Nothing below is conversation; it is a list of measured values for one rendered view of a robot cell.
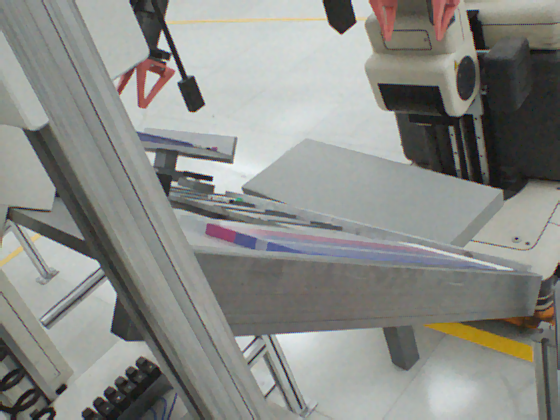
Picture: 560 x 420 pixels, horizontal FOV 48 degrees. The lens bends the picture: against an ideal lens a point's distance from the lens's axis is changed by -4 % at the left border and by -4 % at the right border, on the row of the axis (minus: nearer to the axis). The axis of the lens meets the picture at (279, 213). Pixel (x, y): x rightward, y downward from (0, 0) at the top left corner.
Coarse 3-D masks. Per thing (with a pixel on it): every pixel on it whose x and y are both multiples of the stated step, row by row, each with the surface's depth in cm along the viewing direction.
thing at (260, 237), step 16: (192, 224) 66; (208, 224) 64; (224, 224) 67; (240, 224) 71; (256, 224) 75; (240, 240) 61; (256, 240) 60; (272, 240) 60; (288, 240) 64; (304, 240) 67; (320, 240) 72; (336, 240) 77; (352, 240) 83; (368, 240) 89; (336, 256) 60; (352, 256) 62; (368, 256) 65; (384, 256) 68; (400, 256) 74; (416, 256) 78; (432, 256) 83; (448, 256) 90; (464, 256) 98
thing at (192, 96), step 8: (184, 80) 82; (192, 80) 83; (184, 88) 82; (192, 88) 83; (184, 96) 83; (192, 96) 83; (200, 96) 84; (192, 104) 83; (200, 104) 84; (192, 112) 84
